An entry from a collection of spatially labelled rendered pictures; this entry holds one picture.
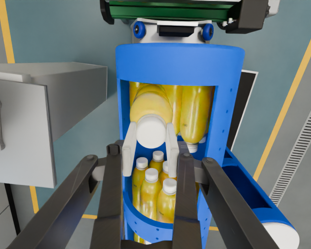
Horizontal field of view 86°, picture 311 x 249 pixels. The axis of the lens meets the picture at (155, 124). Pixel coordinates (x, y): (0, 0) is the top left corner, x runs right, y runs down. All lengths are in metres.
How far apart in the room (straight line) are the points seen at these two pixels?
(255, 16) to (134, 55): 0.38
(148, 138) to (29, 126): 0.52
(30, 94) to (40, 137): 0.14
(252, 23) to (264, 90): 1.28
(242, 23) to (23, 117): 0.70
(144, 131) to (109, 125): 1.49
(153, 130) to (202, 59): 0.15
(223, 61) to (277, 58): 1.53
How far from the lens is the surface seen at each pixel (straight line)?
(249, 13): 0.58
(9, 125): 0.71
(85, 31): 1.63
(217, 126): 0.35
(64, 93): 0.90
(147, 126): 0.20
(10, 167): 0.80
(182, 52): 0.29
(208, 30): 0.56
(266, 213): 0.94
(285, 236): 1.00
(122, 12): 0.65
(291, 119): 2.08
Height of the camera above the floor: 1.52
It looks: 69 degrees down
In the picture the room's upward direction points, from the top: 180 degrees counter-clockwise
